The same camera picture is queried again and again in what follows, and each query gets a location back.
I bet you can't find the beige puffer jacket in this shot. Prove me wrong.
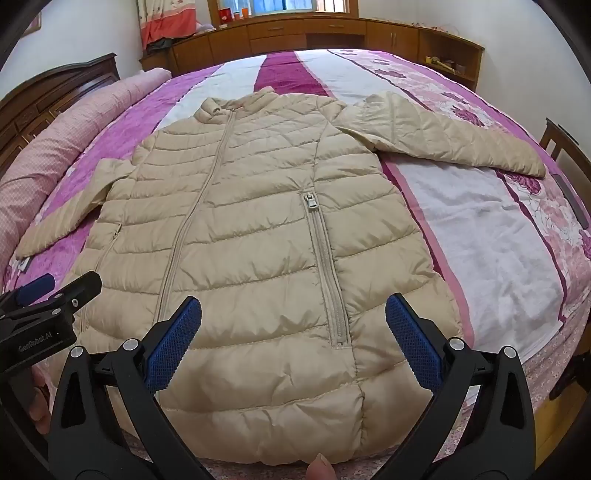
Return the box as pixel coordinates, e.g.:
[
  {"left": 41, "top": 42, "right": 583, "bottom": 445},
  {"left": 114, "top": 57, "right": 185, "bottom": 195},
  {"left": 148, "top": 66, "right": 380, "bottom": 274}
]
[{"left": 14, "top": 87, "right": 548, "bottom": 466}]

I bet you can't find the wooden chair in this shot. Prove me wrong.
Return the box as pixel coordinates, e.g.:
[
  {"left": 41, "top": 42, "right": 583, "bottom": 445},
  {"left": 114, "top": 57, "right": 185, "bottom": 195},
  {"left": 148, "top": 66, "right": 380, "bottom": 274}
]
[{"left": 538, "top": 117, "right": 591, "bottom": 185}]

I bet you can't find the floral curtain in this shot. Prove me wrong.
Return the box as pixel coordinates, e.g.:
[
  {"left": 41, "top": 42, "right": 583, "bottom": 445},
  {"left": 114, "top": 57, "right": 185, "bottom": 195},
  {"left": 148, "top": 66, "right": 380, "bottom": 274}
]
[{"left": 140, "top": 0, "right": 200, "bottom": 51}]

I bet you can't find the person's left hand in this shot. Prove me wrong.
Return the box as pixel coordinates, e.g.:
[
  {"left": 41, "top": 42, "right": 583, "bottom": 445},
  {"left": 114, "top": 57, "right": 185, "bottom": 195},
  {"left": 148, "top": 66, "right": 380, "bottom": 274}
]
[{"left": 25, "top": 367, "right": 52, "bottom": 435}]

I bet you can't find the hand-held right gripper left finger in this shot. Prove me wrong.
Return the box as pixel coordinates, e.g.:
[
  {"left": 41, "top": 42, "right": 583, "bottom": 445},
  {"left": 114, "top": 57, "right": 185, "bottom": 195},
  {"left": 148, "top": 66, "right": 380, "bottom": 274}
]
[{"left": 46, "top": 295, "right": 222, "bottom": 480}]

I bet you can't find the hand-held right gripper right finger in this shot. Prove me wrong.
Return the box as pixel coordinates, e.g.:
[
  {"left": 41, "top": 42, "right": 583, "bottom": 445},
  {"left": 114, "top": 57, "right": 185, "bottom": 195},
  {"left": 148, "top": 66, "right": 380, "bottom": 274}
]
[{"left": 369, "top": 293, "right": 548, "bottom": 480}]

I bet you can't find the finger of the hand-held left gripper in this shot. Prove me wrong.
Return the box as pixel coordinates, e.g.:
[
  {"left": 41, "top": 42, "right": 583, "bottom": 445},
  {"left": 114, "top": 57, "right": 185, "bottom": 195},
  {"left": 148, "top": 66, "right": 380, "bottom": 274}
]
[
  {"left": 0, "top": 271, "right": 102, "bottom": 334},
  {"left": 0, "top": 273, "right": 56, "bottom": 320}
]

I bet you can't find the dark wooden headboard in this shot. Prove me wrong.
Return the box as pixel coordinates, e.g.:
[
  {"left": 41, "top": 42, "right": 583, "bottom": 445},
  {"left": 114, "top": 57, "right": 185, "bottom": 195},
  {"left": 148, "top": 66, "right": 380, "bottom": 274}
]
[{"left": 0, "top": 52, "right": 122, "bottom": 162}]

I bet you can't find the window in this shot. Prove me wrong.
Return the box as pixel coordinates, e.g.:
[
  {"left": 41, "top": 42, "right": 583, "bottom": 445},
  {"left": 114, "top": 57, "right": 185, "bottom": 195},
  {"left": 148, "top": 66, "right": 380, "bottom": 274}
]
[{"left": 272, "top": 0, "right": 347, "bottom": 17}]

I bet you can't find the wooden cabinet unit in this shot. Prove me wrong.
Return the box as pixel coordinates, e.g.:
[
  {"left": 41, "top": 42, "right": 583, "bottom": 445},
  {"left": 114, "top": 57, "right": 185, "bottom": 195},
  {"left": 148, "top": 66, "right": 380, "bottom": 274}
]
[{"left": 139, "top": 17, "right": 485, "bottom": 93}]

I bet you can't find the person's right hand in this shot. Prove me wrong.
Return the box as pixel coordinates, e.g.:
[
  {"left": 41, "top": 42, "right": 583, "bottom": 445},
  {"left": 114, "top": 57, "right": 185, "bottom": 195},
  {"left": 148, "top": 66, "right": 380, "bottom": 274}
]
[{"left": 307, "top": 453, "right": 338, "bottom": 480}]

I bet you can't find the pink floral blanket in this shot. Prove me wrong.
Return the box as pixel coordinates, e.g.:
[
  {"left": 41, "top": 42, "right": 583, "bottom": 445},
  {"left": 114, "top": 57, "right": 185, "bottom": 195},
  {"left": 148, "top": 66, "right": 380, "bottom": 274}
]
[{"left": 0, "top": 46, "right": 591, "bottom": 480}]

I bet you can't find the small yellowish shelf clutter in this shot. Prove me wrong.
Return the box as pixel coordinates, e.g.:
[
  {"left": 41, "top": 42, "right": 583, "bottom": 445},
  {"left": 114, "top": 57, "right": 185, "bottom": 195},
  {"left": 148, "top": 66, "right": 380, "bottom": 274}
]
[{"left": 427, "top": 54, "right": 466, "bottom": 73}]

